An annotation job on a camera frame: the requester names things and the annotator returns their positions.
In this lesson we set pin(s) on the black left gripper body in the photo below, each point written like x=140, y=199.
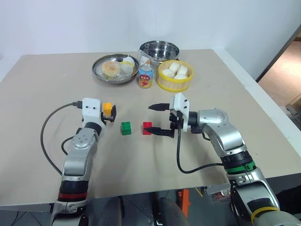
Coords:
x=108, y=118

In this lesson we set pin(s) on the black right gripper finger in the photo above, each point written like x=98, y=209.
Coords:
x=160, y=131
x=158, y=107

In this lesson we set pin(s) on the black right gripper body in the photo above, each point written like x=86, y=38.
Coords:
x=176, y=119

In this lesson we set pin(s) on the yellow toy brick cube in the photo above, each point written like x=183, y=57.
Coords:
x=107, y=108

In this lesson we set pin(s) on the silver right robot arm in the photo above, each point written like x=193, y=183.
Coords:
x=225, y=134

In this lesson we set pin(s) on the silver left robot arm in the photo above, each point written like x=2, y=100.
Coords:
x=80, y=155

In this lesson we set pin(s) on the red toy brick cube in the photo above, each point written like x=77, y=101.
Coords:
x=147, y=127

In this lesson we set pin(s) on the green toy brick cube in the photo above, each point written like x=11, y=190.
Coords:
x=126, y=128

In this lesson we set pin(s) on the yellow round steamer basket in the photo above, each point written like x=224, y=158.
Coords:
x=172, y=83

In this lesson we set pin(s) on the fruit drink can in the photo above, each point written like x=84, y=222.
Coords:
x=145, y=77

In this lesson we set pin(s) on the round steel plate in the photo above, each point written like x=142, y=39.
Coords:
x=113, y=78

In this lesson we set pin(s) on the white steamed bun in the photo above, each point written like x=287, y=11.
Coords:
x=168, y=73
x=180, y=77
x=182, y=70
x=175, y=66

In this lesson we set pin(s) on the browned flat bun in wrap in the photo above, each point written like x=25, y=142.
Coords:
x=110, y=68

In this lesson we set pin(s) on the white wrapped bun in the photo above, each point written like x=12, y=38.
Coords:
x=126, y=68

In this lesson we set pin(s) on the clear plastic food packet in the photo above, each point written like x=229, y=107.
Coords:
x=144, y=60

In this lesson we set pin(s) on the steel steamer pot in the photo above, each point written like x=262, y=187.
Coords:
x=160, y=50

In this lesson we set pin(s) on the orange bar under table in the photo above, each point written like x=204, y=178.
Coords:
x=185, y=200

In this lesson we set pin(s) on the dark rounded shape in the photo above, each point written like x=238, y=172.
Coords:
x=170, y=212

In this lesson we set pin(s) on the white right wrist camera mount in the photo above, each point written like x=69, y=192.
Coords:
x=179, y=103

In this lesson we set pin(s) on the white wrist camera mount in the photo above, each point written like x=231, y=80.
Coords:
x=179, y=103
x=91, y=108

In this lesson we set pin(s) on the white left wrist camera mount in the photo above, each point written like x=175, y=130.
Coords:
x=91, y=108

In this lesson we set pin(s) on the silver table bracket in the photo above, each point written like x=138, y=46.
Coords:
x=217, y=191

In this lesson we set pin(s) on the dark door frame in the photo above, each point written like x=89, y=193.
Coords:
x=277, y=55

